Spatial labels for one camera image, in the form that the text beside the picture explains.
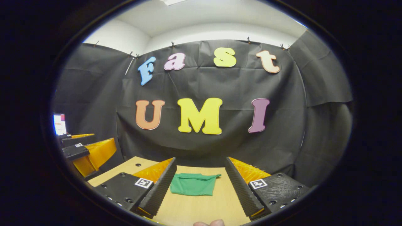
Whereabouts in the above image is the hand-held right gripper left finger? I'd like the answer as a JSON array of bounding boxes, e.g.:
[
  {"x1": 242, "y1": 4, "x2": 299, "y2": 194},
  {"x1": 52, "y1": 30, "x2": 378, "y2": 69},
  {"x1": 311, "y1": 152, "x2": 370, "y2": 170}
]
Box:
[{"x1": 94, "y1": 157, "x2": 177, "y2": 219}]

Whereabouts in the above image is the computer monitor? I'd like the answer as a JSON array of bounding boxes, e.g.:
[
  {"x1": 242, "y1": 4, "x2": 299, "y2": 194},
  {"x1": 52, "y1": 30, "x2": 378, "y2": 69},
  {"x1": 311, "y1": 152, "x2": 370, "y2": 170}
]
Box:
[{"x1": 53, "y1": 113, "x2": 67, "y2": 136}]

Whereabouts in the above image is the green T-shirt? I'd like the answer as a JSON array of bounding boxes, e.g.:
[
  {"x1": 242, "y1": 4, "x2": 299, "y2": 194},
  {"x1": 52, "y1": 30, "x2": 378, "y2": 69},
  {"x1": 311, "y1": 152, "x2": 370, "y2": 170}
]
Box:
[{"x1": 170, "y1": 173, "x2": 222, "y2": 196}]

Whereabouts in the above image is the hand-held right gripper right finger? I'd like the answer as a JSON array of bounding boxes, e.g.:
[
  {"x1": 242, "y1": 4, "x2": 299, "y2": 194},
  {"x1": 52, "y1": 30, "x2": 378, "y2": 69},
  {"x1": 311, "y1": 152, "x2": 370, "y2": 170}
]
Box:
[{"x1": 225, "y1": 156, "x2": 311, "y2": 220}]

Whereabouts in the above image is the black backdrop cloth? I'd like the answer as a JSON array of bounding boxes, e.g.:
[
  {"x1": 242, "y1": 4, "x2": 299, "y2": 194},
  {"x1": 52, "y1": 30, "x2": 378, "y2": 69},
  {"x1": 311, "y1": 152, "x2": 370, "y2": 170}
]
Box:
[{"x1": 52, "y1": 30, "x2": 354, "y2": 189}]

